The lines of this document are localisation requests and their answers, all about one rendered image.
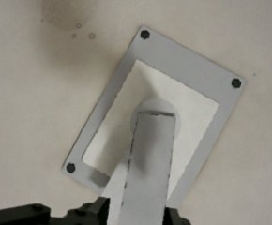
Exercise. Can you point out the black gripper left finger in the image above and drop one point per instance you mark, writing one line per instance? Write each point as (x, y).
(39, 214)

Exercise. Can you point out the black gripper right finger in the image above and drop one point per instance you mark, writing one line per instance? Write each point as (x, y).
(171, 217)

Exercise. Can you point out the grey mounting plate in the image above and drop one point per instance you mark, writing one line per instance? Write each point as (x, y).
(181, 64)

